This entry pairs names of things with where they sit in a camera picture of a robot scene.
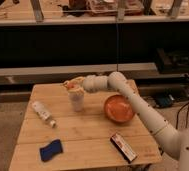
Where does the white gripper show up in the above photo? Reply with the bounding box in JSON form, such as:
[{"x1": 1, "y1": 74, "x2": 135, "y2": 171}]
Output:
[{"x1": 63, "y1": 77, "x2": 84, "y2": 89}]

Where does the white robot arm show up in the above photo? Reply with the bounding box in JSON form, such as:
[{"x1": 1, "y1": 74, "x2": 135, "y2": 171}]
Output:
[{"x1": 63, "y1": 72, "x2": 189, "y2": 171}]

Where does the white ceramic cup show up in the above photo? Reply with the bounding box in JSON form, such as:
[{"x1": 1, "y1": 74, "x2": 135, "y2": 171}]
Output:
[{"x1": 68, "y1": 91, "x2": 84, "y2": 112}]

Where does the wooden table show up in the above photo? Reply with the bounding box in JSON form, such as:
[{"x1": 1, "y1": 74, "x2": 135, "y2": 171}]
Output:
[{"x1": 9, "y1": 84, "x2": 161, "y2": 171}]

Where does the blue sponge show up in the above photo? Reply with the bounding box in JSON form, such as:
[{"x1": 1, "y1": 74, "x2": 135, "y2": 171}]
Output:
[{"x1": 39, "y1": 139, "x2": 63, "y2": 162}]

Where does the black power adapter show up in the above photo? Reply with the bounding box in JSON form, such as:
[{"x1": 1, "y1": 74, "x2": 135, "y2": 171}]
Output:
[{"x1": 154, "y1": 94, "x2": 173, "y2": 108}]

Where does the dark box on shelf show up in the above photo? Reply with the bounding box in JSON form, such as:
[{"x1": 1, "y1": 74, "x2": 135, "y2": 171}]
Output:
[{"x1": 154, "y1": 48, "x2": 189, "y2": 74}]

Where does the black cable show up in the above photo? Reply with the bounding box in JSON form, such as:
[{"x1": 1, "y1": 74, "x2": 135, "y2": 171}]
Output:
[{"x1": 115, "y1": 17, "x2": 120, "y2": 74}]

